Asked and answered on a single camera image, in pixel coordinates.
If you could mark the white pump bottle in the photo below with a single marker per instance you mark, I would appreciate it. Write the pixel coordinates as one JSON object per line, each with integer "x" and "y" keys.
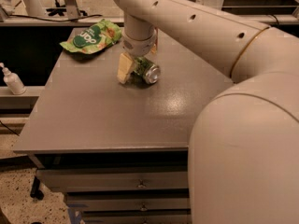
{"x": 13, "y": 81}

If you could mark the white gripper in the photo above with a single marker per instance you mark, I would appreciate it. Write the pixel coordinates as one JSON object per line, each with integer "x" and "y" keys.
{"x": 139, "y": 47}

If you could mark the red cola can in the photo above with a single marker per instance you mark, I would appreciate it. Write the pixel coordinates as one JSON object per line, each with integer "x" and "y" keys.
{"x": 155, "y": 45}

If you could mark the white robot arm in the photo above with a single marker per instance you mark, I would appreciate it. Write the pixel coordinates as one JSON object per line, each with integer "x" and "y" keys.
{"x": 243, "y": 162}

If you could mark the green snack bag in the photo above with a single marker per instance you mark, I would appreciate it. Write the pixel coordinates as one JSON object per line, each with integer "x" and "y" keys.
{"x": 97, "y": 37}

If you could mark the green soda can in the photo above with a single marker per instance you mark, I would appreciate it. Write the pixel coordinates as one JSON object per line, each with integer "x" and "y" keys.
{"x": 148, "y": 70}

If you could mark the grey drawer cabinet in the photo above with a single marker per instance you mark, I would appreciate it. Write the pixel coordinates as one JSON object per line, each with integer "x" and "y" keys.
{"x": 118, "y": 152}

